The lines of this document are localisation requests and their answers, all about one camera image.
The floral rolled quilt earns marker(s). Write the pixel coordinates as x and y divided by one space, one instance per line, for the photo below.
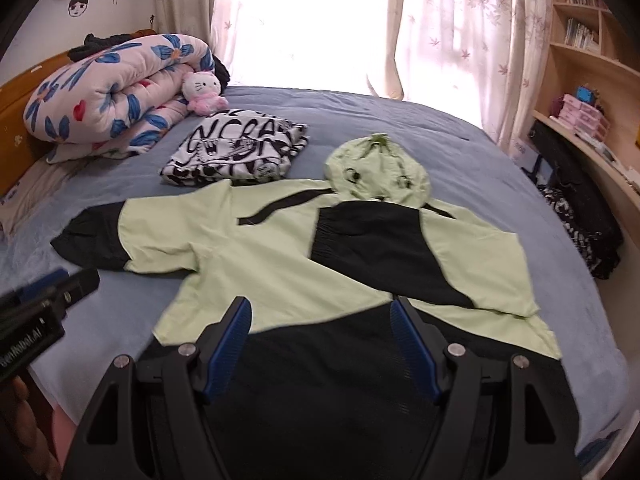
100 95

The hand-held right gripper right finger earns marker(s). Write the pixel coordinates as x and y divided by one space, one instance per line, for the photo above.
415 350

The white and blue bag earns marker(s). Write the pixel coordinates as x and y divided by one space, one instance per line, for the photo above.
525 155

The pink floral curtain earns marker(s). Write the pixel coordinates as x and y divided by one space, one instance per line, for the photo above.
475 35

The stack of pink boxes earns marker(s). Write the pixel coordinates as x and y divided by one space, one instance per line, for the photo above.
585 117

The green and black hoodie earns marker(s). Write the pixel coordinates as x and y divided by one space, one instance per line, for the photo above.
280 260

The white cat plush toy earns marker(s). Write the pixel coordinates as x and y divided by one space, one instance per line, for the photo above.
200 87

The dark cloth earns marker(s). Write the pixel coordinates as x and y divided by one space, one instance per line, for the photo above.
100 42

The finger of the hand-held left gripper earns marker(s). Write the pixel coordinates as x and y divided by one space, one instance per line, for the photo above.
82 282
50 280

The person's left hand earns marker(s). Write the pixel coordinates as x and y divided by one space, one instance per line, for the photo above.
20 410

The beige floral curtain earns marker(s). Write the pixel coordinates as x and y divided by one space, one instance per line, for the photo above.
185 0

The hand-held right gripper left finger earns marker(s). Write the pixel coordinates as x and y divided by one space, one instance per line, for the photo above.
230 345

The wooden bookshelf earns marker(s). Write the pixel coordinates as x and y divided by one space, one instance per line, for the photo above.
580 70

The orange headboard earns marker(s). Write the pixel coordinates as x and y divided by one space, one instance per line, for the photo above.
15 110

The black bag under desk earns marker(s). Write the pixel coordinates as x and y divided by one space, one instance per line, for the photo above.
575 170

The small blue box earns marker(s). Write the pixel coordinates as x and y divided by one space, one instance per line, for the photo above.
583 94

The black and white printed garment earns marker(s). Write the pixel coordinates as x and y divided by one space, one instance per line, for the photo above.
235 150

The black and white patterned cloth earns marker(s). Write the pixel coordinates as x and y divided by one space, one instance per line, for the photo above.
575 230

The black knit garment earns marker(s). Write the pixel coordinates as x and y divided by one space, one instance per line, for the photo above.
221 72

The blue bed sheet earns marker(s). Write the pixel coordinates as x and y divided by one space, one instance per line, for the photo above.
450 135

